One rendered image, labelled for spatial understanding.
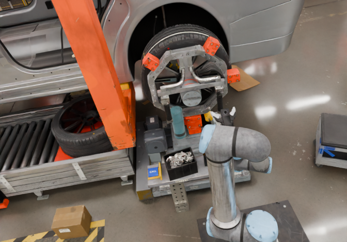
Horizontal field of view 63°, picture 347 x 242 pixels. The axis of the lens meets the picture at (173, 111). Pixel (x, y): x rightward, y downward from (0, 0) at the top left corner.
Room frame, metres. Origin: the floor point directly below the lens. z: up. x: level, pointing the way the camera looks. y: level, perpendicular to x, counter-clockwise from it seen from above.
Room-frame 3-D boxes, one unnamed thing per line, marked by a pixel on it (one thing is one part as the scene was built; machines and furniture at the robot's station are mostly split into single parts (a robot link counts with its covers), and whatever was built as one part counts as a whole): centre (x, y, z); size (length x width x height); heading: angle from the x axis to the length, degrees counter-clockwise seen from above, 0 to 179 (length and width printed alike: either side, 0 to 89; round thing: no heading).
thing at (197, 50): (1.65, -0.14, 0.85); 0.54 x 0.07 x 0.54; 89
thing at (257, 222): (0.67, -0.31, 0.57); 0.17 x 0.15 x 0.18; 64
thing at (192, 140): (1.82, -0.14, 0.32); 0.40 x 0.30 x 0.28; 89
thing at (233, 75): (1.65, -0.46, 0.85); 0.09 x 0.08 x 0.07; 89
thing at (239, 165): (1.03, -0.31, 0.69); 0.12 x 0.09 x 0.12; 64
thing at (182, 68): (1.53, -0.04, 1.03); 0.19 x 0.18 x 0.11; 179
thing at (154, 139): (1.83, 0.19, 0.26); 0.42 x 0.18 x 0.35; 179
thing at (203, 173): (1.24, 0.04, 0.44); 0.43 x 0.17 x 0.03; 89
